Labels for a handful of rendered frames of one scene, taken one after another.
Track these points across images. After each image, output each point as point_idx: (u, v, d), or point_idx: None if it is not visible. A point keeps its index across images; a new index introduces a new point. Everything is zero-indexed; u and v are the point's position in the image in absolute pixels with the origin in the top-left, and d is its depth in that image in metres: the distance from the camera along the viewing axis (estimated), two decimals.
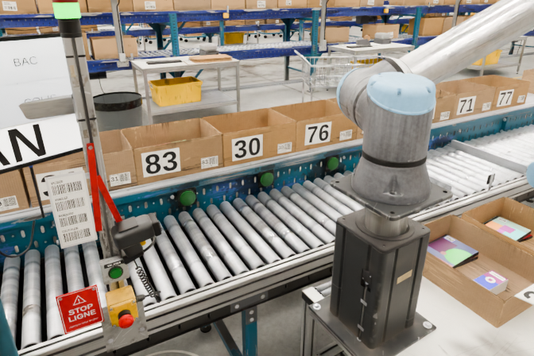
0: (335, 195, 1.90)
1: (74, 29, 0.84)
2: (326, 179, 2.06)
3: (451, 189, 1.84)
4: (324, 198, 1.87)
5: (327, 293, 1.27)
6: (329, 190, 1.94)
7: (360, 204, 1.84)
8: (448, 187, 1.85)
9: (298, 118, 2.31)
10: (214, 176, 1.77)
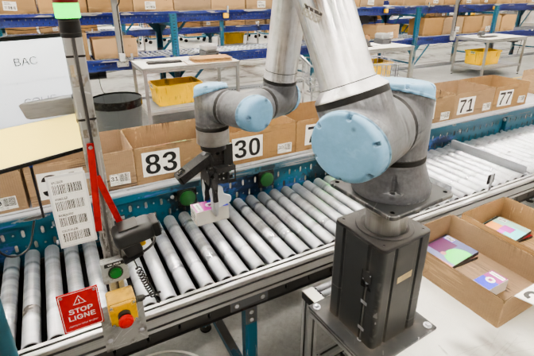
0: (335, 195, 1.90)
1: (74, 29, 0.84)
2: (326, 179, 2.06)
3: (451, 189, 1.84)
4: (324, 198, 1.87)
5: (327, 293, 1.27)
6: (329, 190, 1.94)
7: (360, 204, 1.84)
8: (448, 187, 1.85)
9: (298, 118, 2.31)
10: None
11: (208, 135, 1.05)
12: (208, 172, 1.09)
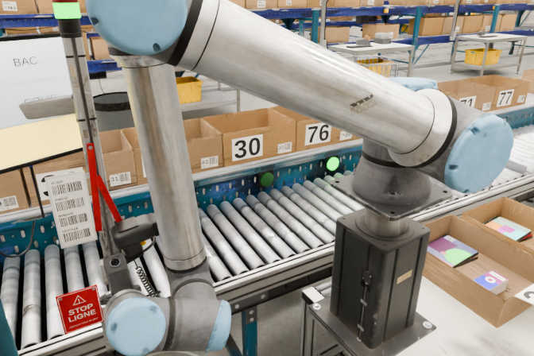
0: (335, 195, 1.90)
1: (74, 29, 0.84)
2: (326, 179, 2.06)
3: (451, 189, 1.84)
4: (324, 198, 1.87)
5: (327, 293, 1.27)
6: (329, 190, 1.94)
7: (360, 204, 1.84)
8: (448, 187, 1.85)
9: (298, 118, 2.31)
10: (214, 176, 1.77)
11: (106, 309, 0.76)
12: (108, 297, 0.86)
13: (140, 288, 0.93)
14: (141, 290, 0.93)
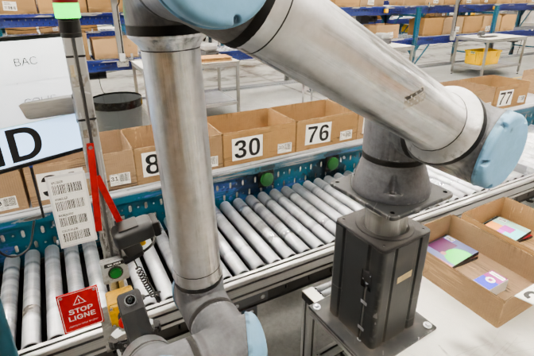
0: (335, 195, 1.90)
1: (74, 29, 0.84)
2: (326, 179, 2.06)
3: (449, 201, 1.86)
4: (324, 198, 1.87)
5: (327, 293, 1.27)
6: (329, 190, 1.94)
7: (360, 204, 1.84)
8: None
9: (298, 118, 2.31)
10: (214, 176, 1.77)
11: None
12: (122, 341, 0.75)
13: (160, 326, 0.82)
14: (160, 329, 0.82)
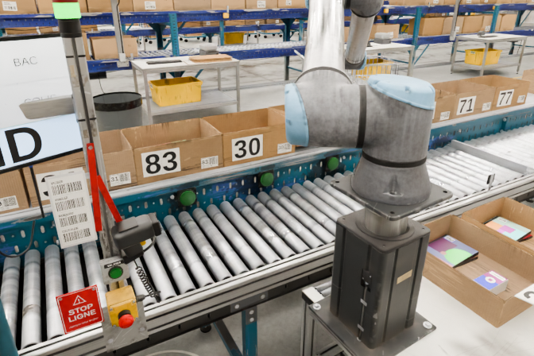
0: (335, 195, 1.90)
1: (74, 29, 0.84)
2: (326, 179, 2.06)
3: (449, 201, 1.86)
4: (324, 198, 1.87)
5: (327, 293, 1.27)
6: (329, 190, 1.94)
7: (360, 204, 1.84)
8: None
9: None
10: (214, 176, 1.77)
11: None
12: None
13: None
14: None
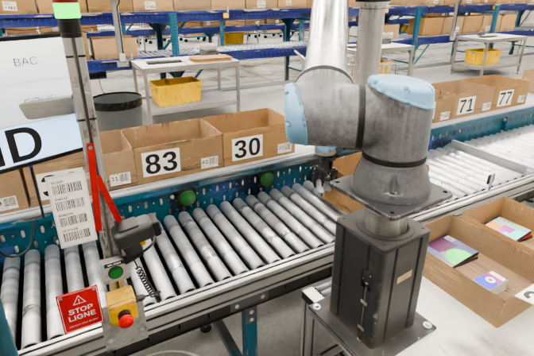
0: None
1: (74, 29, 0.84)
2: None
3: (449, 201, 1.86)
4: None
5: (327, 293, 1.27)
6: None
7: None
8: None
9: (351, 172, 1.94)
10: (214, 176, 1.77)
11: None
12: (315, 167, 1.73)
13: None
14: None
